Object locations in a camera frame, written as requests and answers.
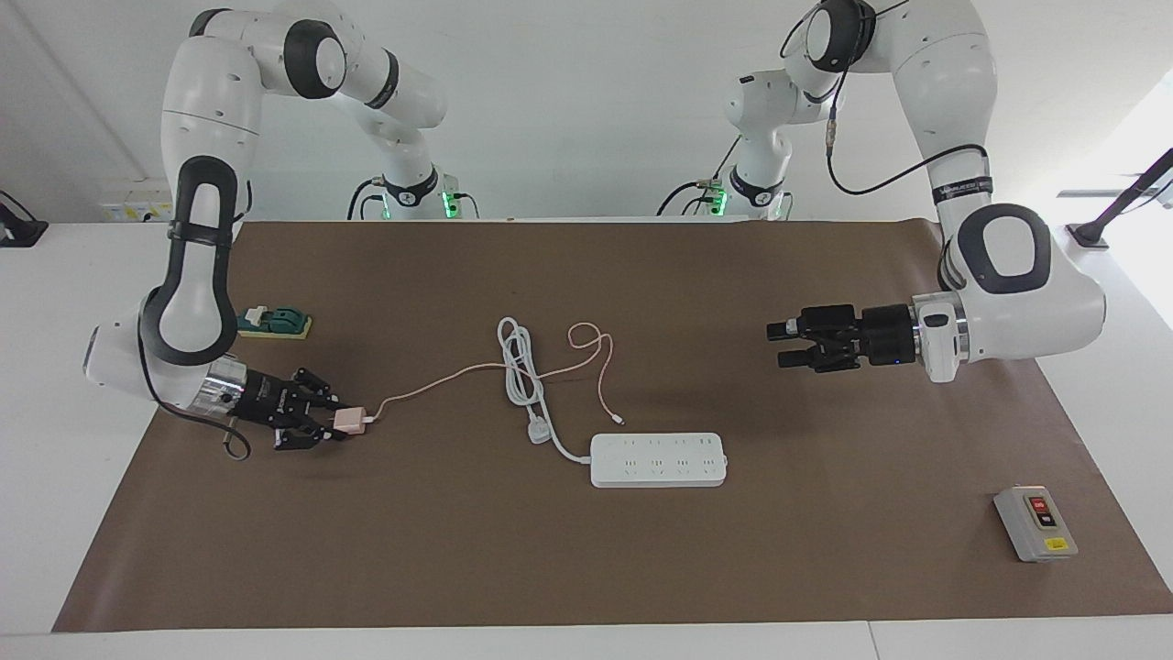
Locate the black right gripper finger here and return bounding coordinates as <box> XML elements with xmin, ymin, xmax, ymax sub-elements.
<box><xmin>274</xmin><ymin>416</ymin><xmax>350</xmax><ymax>453</ymax></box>
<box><xmin>292</xmin><ymin>368</ymin><xmax>355</xmax><ymax>412</ymax></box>

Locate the pink charging cable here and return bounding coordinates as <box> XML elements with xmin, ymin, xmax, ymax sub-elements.
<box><xmin>365</xmin><ymin>322</ymin><xmax>629</xmax><ymax>428</ymax></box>

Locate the white power strip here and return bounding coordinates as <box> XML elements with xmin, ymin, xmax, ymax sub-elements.
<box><xmin>588</xmin><ymin>432</ymin><xmax>729</xmax><ymax>490</ymax></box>

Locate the brown table mat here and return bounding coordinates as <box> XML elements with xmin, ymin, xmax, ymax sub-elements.
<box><xmin>51</xmin><ymin>219</ymin><xmax>1173</xmax><ymax>634</ymax></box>

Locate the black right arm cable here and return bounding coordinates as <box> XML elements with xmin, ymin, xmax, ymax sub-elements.
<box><xmin>137</xmin><ymin>312</ymin><xmax>254</xmax><ymax>462</ymax></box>

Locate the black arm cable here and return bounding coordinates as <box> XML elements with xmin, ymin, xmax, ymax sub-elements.
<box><xmin>779</xmin><ymin>0</ymin><xmax>992</xmax><ymax>197</ymax></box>
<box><xmin>137</xmin><ymin>312</ymin><xmax>254</xmax><ymax>462</ymax></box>

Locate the green knife switch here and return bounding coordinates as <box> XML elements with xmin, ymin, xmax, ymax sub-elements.
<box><xmin>236</xmin><ymin>304</ymin><xmax>314</xmax><ymax>342</ymax></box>

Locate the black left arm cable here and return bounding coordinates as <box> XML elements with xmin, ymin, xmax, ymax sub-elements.
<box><xmin>779</xmin><ymin>0</ymin><xmax>992</xmax><ymax>197</ymax></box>

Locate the black left base cable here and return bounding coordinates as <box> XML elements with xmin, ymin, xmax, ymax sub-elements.
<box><xmin>655</xmin><ymin>136</ymin><xmax>741</xmax><ymax>218</ymax></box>

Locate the black base cable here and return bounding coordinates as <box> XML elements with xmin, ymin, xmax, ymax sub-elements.
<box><xmin>345</xmin><ymin>176</ymin><xmax>391</xmax><ymax>222</ymax></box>
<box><xmin>655</xmin><ymin>136</ymin><xmax>741</xmax><ymax>218</ymax></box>

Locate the black right base cable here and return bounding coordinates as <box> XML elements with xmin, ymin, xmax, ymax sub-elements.
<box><xmin>345</xmin><ymin>176</ymin><xmax>391</xmax><ymax>222</ymax></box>

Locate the white power strip cord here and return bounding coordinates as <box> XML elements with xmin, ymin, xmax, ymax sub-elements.
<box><xmin>496</xmin><ymin>316</ymin><xmax>595</xmax><ymax>466</ymax></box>

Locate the white wall socket box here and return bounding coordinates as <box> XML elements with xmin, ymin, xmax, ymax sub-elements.
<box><xmin>99</xmin><ymin>190</ymin><xmax>176</xmax><ymax>224</ymax></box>

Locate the grey on-off switch box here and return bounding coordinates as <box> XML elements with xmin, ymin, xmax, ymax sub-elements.
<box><xmin>992</xmin><ymin>485</ymin><xmax>1080</xmax><ymax>564</ymax></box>

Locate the black camera stand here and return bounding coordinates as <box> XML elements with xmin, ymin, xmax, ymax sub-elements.
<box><xmin>1067</xmin><ymin>147</ymin><xmax>1173</xmax><ymax>251</ymax></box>

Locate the black clamp bracket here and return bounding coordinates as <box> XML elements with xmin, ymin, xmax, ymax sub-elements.
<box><xmin>0</xmin><ymin>189</ymin><xmax>49</xmax><ymax>249</ymax></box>

